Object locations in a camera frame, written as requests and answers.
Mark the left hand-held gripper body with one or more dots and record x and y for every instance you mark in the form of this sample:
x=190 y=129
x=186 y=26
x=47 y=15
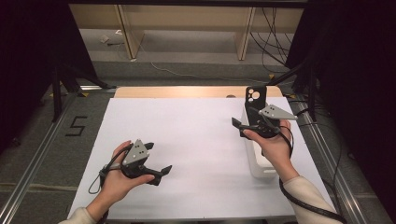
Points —
x=135 y=154

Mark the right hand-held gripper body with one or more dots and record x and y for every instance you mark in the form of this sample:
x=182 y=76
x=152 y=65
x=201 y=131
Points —
x=274 y=112

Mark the black phone case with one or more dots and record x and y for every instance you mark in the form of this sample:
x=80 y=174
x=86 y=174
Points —
x=261 y=101

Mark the white plastic container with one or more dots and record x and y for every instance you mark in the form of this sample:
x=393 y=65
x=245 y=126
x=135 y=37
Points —
x=264 y=169

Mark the person's right hand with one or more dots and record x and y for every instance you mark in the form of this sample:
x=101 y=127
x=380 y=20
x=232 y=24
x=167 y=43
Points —
x=275 y=149

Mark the person's left hand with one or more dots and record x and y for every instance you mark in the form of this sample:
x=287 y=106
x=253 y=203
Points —
x=116 y=186

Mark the yellow tape piece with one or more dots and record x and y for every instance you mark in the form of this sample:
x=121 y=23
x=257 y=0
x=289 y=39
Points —
x=271 y=76
x=83 y=94
x=292 y=96

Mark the white board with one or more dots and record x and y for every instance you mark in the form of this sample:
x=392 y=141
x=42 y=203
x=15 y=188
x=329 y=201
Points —
x=186 y=193

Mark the black metal stand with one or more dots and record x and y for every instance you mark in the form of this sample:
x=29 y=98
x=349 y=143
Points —
x=56 y=93
x=312 y=93

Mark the light wooden table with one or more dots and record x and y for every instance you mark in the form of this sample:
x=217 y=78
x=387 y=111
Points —
x=186 y=92

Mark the black curtain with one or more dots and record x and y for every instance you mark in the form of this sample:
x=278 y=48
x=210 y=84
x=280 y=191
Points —
x=358 y=62
x=25 y=46

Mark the white paper scrap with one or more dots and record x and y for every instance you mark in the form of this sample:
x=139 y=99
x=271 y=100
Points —
x=104 y=39

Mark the beige wooden desk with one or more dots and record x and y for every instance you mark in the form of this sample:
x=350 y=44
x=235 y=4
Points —
x=186 y=18

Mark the aluminium floor rail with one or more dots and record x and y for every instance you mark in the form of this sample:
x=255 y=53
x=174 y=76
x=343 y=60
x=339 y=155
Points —
x=31 y=161
x=327 y=149

